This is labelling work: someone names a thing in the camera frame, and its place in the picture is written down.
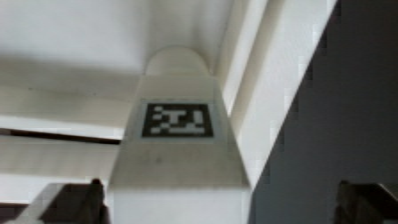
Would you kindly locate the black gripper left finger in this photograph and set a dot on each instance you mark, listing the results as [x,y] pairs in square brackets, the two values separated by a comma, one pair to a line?
[77,206]

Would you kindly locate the white square tabletop part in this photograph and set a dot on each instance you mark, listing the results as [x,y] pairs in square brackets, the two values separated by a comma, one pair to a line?
[77,44]

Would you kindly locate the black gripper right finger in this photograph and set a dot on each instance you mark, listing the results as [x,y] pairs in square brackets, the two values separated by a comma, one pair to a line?
[366,203]

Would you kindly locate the white table leg with tag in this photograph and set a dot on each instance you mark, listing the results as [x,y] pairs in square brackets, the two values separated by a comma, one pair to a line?
[178,182]

